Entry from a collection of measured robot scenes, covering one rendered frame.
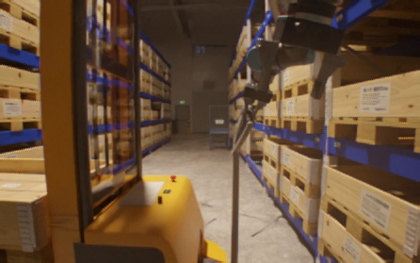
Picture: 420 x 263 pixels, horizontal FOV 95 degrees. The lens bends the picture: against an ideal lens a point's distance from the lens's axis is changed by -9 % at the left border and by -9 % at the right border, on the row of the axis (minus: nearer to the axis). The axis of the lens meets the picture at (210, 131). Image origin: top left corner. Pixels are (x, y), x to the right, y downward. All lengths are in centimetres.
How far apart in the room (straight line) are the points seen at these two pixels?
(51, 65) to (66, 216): 61
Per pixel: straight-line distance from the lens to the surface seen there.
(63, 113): 98
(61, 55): 101
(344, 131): 169
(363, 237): 151
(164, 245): 90
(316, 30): 49
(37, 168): 207
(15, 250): 122
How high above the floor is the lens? 133
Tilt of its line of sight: 4 degrees down
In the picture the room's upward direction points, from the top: straight up
